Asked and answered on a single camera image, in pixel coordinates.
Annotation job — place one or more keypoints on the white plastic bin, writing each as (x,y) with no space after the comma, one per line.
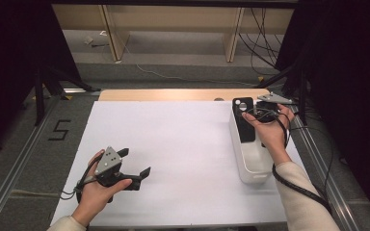
(253,160)

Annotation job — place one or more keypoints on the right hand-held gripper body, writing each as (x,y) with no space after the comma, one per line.
(274,98)

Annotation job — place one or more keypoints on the black phone case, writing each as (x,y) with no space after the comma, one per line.
(245,128)

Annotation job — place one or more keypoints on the person's right hand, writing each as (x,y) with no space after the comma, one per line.
(274,134)

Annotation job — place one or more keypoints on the black curtain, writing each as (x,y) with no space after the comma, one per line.
(13,48)
(350,80)

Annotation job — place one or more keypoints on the aluminium floor rail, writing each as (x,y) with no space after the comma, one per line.
(327,179)
(13,173)

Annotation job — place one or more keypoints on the wooden table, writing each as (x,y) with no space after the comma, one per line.
(173,95)

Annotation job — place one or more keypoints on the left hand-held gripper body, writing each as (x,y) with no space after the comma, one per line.
(109,162)

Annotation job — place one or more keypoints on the yellow tape piece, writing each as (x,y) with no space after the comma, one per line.
(261,78)
(66,97)

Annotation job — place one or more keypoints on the white paper scrap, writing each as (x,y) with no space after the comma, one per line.
(88,40)

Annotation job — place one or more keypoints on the person's left hand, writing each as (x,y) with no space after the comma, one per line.
(93,198)

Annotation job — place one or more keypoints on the black metal stand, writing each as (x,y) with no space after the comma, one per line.
(39,96)
(303,96)

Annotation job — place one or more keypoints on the round table grommet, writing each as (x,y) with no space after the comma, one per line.
(219,99)

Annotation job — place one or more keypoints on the white table sheet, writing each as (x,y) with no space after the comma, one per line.
(173,144)

